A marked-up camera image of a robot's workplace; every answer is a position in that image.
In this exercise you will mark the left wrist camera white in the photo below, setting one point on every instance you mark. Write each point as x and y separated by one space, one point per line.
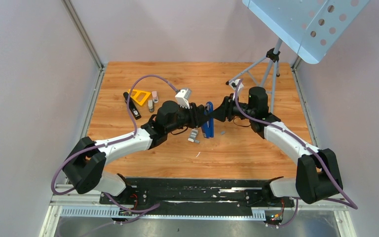
182 97

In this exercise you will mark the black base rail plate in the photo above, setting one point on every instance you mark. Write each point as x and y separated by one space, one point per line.
200 197

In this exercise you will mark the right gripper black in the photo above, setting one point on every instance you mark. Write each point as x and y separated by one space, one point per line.
226 109

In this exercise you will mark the light blue music stand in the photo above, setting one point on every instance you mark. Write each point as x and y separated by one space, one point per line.
308 27

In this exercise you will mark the aluminium frame post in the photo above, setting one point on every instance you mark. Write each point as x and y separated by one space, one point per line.
68 4

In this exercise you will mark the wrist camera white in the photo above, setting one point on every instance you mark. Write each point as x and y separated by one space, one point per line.
182 97
236 84

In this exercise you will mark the grey white stapler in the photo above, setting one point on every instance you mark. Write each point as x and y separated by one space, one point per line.
151 106

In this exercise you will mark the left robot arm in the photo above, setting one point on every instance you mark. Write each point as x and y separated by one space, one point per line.
84 167

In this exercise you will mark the pink stapler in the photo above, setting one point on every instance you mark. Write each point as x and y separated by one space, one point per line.
155 96

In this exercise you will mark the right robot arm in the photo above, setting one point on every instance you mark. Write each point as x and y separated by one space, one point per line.
317 176

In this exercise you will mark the yellow plastic triangle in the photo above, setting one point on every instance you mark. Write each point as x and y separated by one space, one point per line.
140 97

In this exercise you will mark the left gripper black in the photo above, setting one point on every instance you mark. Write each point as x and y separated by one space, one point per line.
197 118

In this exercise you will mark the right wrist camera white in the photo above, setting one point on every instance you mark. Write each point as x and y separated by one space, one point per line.
236 84

